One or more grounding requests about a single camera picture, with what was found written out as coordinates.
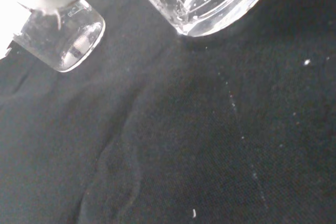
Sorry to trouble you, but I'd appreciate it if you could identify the black bench cloth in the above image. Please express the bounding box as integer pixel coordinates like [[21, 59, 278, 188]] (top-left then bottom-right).
[[0, 0, 336, 224]]

